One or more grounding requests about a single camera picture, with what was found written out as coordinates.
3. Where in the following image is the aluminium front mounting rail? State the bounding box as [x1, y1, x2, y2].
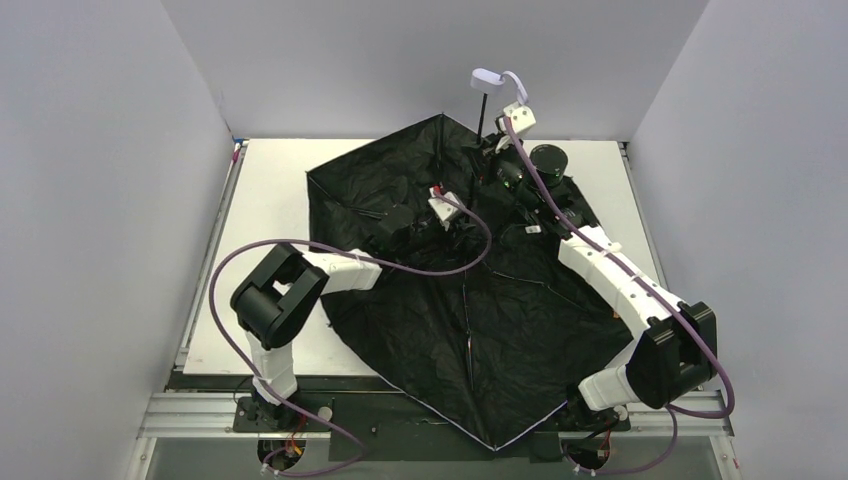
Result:
[138, 391, 734, 439]

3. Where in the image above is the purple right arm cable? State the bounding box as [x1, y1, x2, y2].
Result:
[503, 115, 737, 478]

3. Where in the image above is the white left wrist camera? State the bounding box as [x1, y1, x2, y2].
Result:
[428, 186, 463, 231]

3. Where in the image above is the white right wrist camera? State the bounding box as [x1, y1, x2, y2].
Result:
[495, 101, 537, 153]

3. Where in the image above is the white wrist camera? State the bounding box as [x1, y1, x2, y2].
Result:
[428, 186, 463, 231]
[495, 101, 537, 153]

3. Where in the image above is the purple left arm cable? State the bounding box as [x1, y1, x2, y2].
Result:
[208, 188, 494, 480]

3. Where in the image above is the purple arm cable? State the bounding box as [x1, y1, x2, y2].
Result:
[208, 188, 494, 480]
[503, 115, 737, 478]

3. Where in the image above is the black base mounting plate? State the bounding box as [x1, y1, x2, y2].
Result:
[165, 374, 700, 464]

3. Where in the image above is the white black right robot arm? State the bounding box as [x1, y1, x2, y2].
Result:
[461, 134, 718, 420]

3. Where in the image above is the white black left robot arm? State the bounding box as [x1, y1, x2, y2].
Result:
[230, 200, 444, 430]

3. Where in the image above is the lavender umbrella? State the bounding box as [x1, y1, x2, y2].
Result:
[307, 114, 631, 449]

